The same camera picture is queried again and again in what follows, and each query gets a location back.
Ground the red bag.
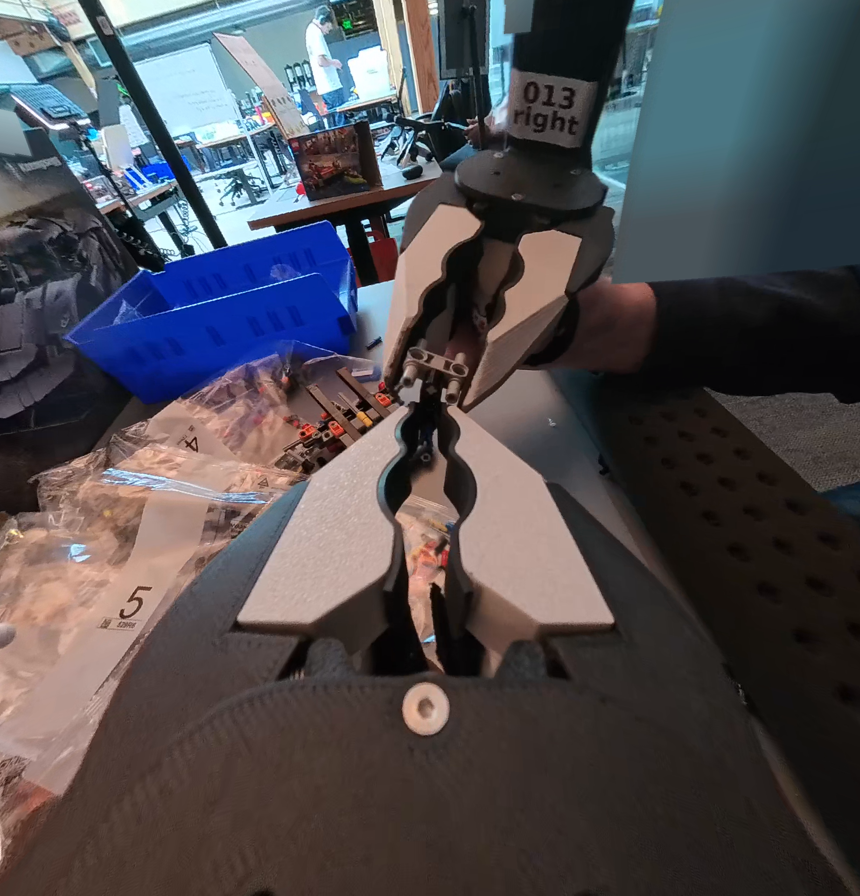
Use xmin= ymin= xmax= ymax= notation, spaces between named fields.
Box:
xmin=363 ymin=230 xmax=400 ymax=282

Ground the black connector with blue pin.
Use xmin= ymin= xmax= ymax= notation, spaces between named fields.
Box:
xmin=405 ymin=402 xmax=448 ymax=469

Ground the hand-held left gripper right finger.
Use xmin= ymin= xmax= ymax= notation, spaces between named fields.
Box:
xmin=428 ymin=405 xmax=618 ymax=677

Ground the whiteboard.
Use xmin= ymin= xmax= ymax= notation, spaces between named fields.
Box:
xmin=132 ymin=43 xmax=240 ymax=137

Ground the dark grey lego chassis frame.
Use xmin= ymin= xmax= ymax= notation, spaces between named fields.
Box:
xmin=274 ymin=364 xmax=399 ymax=471

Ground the black metal post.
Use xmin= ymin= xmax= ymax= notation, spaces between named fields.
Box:
xmin=80 ymin=0 xmax=228 ymax=249

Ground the wooden table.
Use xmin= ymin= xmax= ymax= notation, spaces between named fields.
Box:
xmin=248 ymin=157 xmax=445 ymax=284

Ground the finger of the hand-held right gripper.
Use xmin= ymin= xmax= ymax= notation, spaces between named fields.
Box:
xmin=382 ymin=202 xmax=485 ymax=393
xmin=460 ymin=231 xmax=585 ymax=413

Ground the blue plastic bin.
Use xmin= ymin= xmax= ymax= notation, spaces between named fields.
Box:
xmin=64 ymin=272 xmax=358 ymax=406
xmin=143 ymin=221 xmax=358 ymax=312

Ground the black office chair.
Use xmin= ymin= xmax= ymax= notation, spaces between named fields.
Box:
xmin=216 ymin=171 xmax=266 ymax=207

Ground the person's right hand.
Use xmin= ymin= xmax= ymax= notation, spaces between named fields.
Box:
xmin=575 ymin=279 xmax=659 ymax=373

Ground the wooden pegboard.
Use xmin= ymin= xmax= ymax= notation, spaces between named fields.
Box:
xmin=211 ymin=31 xmax=312 ymax=139

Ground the dark lego set box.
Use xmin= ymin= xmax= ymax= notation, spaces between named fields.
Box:
xmin=0 ymin=119 xmax=151 ymax=491

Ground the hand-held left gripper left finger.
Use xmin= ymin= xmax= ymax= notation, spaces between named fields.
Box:
xmin=236 ymin=408 xmax=428 ymax=678

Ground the small clear bag of pins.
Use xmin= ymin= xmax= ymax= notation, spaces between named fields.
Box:
xmin=391 ymin=493 xmax=467 ymax=641

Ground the black screen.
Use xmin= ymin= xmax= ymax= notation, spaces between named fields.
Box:
xmin=440 ymin=0 xmax=490 ymax=81

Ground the light grey beam with pins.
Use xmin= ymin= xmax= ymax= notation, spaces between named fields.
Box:
xmin=400 ymin=342 xmax=473 ymax=408

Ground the person's right forearm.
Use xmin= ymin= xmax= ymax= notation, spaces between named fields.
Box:
xmin=638 ymin=262 xmax=860 ymax=406

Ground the pile of clear parts bags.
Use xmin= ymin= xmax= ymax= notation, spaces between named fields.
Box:
xmin=0 ymin=339 xmax=403 ymax=827

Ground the red lego box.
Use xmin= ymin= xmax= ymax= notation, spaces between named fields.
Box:
xmin=290 ymin=121 xmax=384 ymax=202

